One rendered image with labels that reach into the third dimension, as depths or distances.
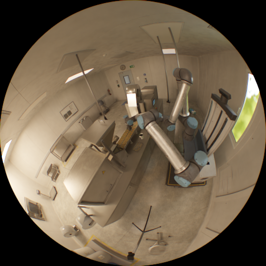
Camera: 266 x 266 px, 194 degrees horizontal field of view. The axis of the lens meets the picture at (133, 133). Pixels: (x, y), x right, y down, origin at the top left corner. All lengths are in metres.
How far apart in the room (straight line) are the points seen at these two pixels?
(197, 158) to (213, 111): 0.46
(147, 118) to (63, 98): 4.39
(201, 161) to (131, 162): 1.02
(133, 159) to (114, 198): 0.73
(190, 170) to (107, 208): 1.21
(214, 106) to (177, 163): 0.61
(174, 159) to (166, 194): 1.46
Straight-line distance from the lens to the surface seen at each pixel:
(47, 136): 4.55
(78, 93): 4.97
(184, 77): 0.76
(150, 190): 1.98
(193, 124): 0.99
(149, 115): 0.67
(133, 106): 1.61
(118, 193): 1.28
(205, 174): 1.38
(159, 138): 0.60
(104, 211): 1.43
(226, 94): 0.70
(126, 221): 2.21
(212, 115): 0.90
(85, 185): 0.91
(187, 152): 1.04
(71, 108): 4.68
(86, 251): 3.01
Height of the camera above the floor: 1.97
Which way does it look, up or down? 43 degrees down
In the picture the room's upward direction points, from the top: 20 degrees counter-clockwise
